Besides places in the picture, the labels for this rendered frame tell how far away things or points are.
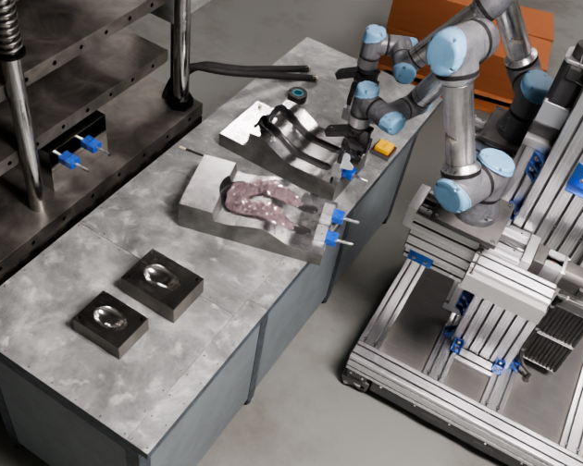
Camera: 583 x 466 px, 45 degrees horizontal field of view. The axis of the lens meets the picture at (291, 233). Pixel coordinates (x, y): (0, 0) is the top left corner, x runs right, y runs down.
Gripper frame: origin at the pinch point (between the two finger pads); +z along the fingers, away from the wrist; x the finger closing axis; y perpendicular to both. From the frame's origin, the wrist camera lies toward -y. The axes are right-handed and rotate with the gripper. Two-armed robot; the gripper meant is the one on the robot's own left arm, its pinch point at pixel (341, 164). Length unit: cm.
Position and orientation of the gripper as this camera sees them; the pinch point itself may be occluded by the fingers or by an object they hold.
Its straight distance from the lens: 252.8
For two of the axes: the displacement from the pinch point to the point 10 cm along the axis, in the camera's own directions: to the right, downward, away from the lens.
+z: -1.3, 6.6, 7.4
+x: 5.2, -5.9, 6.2
